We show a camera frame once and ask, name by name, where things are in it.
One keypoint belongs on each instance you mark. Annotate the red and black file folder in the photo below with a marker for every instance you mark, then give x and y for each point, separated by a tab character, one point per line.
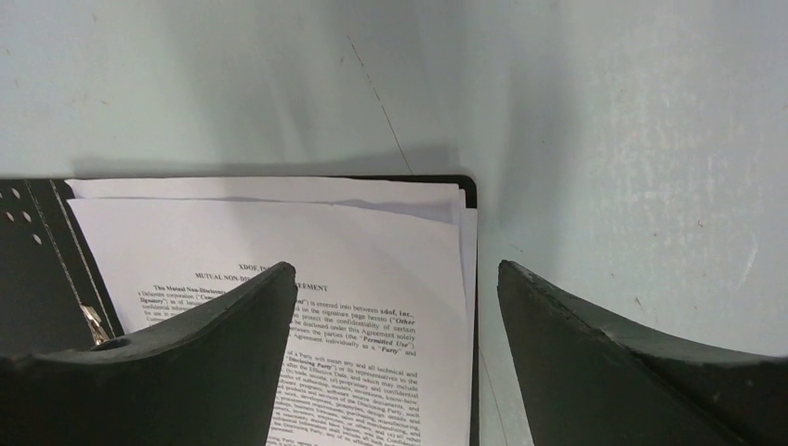
48	272

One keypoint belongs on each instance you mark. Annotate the metal folder clip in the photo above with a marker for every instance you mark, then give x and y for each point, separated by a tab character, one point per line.
94	321

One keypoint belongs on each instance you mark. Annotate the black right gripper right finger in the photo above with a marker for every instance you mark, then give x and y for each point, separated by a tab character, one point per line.
589	376

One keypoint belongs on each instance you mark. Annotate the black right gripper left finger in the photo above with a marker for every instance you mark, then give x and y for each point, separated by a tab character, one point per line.
207	376

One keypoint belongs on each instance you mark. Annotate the printed paper sheet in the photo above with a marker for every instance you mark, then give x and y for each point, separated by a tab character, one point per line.
379	350
434	201

